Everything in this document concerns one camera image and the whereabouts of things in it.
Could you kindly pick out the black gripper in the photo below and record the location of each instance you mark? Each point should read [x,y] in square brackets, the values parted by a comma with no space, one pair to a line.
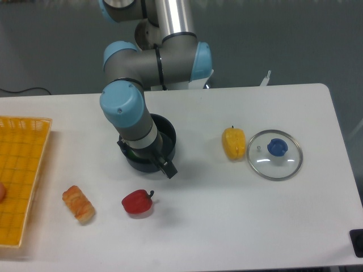
[149,155]

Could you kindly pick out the glass lid with blue knob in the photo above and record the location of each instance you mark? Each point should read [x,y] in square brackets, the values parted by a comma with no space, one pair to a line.
[274,155]

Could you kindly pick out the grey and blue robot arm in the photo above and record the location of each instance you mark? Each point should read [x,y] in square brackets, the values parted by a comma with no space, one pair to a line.
[165,52]

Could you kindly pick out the yellow bell pepper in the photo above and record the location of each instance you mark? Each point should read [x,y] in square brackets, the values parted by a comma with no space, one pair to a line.
[234,143]

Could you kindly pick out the black device at table edge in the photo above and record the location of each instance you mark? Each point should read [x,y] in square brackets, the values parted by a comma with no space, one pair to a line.
[356,236]

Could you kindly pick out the white bracket behind table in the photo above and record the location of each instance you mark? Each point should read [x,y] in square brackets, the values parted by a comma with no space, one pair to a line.
[266,79]

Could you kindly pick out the red bell pepper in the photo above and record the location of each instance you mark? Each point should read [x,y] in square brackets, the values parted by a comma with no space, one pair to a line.
[138,202]

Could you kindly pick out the braided bread pastry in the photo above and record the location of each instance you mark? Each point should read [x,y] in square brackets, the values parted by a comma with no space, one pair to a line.
[78,204]

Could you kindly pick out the dark blue cooking pot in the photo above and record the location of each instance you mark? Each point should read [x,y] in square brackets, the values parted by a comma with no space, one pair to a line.
[168,135]

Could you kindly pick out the yellow woven basket tray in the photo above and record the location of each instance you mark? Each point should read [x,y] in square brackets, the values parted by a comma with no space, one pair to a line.
[23,143]

